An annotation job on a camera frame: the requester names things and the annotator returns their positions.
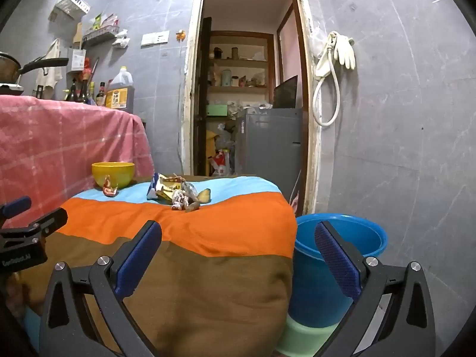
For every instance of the white plastic basket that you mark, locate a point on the white plastic basket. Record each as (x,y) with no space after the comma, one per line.
(72,5)

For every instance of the person's left hand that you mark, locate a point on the person's left hand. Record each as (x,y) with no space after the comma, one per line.
(15,290)

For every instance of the white towel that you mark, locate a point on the white towel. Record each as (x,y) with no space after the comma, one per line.
(50,70)

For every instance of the green box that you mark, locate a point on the green box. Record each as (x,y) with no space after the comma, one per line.
(216,110)

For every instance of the dark cylinder jar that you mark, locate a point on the dark cylinder jar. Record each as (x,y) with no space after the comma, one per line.
(235,52)

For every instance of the white labelled box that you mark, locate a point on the white labelled box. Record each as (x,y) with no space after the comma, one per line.
(77,59)

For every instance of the striped orange blue brown blanket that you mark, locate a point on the striped orange blue brown blanket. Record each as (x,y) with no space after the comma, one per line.
(223,230)

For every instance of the yellow plastic bowl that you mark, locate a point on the yellow plastic bowl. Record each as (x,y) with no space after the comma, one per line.
(113,174)

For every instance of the red wrapper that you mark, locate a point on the red wrapper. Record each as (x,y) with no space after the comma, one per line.
(110,189)

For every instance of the purple brown bulb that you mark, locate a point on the purple brown bulb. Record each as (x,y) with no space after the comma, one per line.
(193,207)

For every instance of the seasoning packets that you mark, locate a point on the seasoning packets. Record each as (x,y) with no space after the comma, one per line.
(106,22)

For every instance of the orange wall hook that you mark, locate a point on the orange wall hook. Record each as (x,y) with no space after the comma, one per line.
(180,35)

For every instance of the pink checked cloth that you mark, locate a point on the pink checked cloth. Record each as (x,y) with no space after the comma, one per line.
(55,145)

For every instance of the red white packet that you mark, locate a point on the red white packet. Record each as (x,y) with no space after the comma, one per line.
(179,199)

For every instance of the wooden shelving unit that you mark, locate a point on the wooden shelving unit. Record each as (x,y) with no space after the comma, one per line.
(238,62)

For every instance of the white rubber gloves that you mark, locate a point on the white rubber gloves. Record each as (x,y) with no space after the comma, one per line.
(346,52)

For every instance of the blue plastic bucket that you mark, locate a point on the blue plastic bucket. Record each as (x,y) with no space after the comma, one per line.
(308,286)

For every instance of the white plastic bag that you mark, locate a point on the white plastic bag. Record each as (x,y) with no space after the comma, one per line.
(122,40)

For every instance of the black frying pan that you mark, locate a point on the black frying pan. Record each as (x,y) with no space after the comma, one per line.
(44,64)

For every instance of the grey wall shelf rack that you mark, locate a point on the grey wall shelf rack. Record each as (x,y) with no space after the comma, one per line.
(100,36)

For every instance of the pale green canister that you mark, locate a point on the pale green canister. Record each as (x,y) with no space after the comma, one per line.
(226,78)

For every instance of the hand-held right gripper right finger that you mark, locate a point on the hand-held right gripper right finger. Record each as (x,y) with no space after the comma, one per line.
(338,260)

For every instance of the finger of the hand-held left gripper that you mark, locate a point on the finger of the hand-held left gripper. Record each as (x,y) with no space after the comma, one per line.
(48,221)
(15,206)

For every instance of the wooden door frame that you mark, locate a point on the wooden door frame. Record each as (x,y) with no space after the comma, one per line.
(187,100)

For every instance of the tan peel piece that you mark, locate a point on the tan peel piece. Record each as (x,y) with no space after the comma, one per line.
(205,196)

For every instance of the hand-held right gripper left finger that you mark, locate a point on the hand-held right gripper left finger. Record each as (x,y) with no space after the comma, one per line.
(137,260)

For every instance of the metal pot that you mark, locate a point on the metal pot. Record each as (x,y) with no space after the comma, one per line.
(7,67)

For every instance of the grey refrigerator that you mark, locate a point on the grey refrigerator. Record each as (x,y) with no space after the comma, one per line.
(267,145)

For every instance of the blue yellow snack packet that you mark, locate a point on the blue yellow snack packet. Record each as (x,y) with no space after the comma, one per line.
(160,187)

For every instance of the light green plastic basin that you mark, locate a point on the light green plastic basin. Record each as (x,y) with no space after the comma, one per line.
(305,338)

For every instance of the red white sack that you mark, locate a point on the red white sack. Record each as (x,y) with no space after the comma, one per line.
(220,165)

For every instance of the cooking oil jug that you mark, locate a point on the cooking oil jug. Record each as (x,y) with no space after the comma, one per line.
(119,95)

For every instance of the wooden cutting board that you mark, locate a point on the wooden cutting board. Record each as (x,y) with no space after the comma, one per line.
(78,33)

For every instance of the white wall switch panel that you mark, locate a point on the white wall switch panel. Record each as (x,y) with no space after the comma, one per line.
(154,38)

